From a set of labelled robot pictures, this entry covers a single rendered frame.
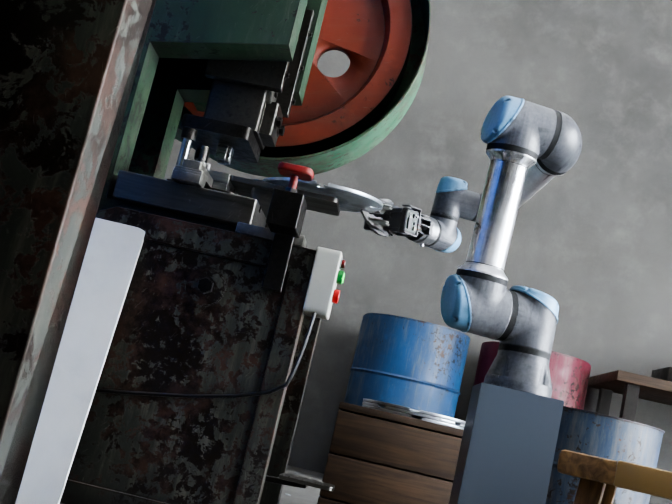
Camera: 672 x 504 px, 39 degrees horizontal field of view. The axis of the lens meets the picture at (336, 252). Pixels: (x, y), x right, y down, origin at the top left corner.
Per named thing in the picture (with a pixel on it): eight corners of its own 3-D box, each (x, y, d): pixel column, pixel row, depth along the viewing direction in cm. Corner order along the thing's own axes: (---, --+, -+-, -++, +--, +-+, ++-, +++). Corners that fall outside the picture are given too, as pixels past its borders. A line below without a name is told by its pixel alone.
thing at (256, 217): (272, 264, 239) (278, 241, 240) (250, 226, 194) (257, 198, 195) (159, 239, 241) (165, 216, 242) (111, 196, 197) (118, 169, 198)
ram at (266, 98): (281, 154, 228) (309, 41, 233) (275, 135, 213) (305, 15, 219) (212, 139, 230) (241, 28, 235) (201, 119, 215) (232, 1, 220)
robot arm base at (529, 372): (543, 401, 217) (551, 359, 219) (556, 399, 202) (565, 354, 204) (479, 386, 218) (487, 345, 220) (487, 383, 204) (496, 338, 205)
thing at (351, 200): (256, 173, 206) (257, 169, 206) (264, 196, 234) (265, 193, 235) (387, 197, 206) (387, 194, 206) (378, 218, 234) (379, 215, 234)
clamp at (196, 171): (212, 202, 210) (223, 159, 212) (199, 183, 194) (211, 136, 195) (186, 197, 211) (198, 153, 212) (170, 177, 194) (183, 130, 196)
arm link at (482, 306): (511, 343, 206) (567, 105, 210) (448, 327, 202) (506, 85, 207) (489, 340, 217) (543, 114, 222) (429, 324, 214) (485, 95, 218)
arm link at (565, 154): (605, 115, 215) (505, 205, 258) (563, 101, 213) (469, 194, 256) (604, 158, 210) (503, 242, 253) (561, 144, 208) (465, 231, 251)
